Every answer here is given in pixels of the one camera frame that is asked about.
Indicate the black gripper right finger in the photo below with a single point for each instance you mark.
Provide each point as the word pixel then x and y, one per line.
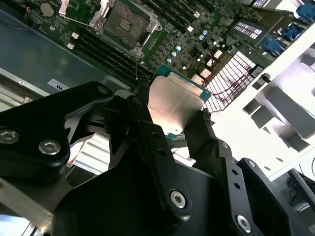
pixel 233 191

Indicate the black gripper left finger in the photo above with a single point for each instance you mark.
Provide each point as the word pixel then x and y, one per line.
pixel 37 127

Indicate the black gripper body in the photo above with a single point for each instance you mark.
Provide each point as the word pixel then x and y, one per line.
pixel 110 209

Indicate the silver square CPU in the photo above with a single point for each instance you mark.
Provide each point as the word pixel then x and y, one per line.
pixel 172 103

